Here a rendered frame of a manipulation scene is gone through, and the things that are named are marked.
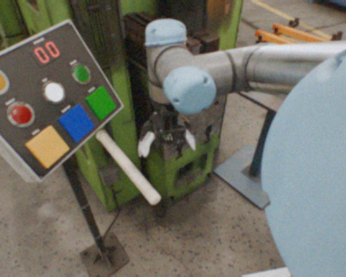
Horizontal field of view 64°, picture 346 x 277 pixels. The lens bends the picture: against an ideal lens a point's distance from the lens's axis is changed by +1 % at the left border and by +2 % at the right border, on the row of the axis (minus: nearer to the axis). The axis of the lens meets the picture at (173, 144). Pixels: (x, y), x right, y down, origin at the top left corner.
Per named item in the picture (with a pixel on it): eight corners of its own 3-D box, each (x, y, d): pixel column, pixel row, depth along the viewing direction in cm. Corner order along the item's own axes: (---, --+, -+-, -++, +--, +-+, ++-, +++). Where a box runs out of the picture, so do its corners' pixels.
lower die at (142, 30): (198, 58, 117) (200, 39, 111) (160, 74, 109) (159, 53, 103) (145, 26, 141) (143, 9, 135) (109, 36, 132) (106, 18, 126)
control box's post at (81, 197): (109, 257, 149) (44, 86, 73) (103, 261, 148) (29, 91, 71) (106, 251, 151) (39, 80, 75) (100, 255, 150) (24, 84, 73)
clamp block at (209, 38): (219, 51, 122) (221, 36, 118) (205, 56, 119) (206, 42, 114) (202, 41, 129) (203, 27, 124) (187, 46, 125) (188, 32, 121)
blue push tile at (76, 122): (95, 125, 77) (79, 103, 74) (76, 142, 72) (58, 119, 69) (91, 126, 78) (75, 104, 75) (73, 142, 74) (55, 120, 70)
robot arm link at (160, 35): (151, 38, 46) (138, 19, 51) (154, 93, 54) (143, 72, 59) (194, 31, 48) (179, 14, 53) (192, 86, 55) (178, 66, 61)
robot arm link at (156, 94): (146, 71, 60) (183, 67, 61) (147, 89, 63) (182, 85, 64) (151, 90, 54) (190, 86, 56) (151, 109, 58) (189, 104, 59)
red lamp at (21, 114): (37, 121, 65) (30, 106, 62) (16, 129, 63) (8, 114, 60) (33, 115, 66) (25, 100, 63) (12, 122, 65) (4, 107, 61)
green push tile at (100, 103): (116, 107, 83) (102, 85, 80) (101, 121, 78) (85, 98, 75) (113, 107, 84) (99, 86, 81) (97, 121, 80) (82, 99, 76)
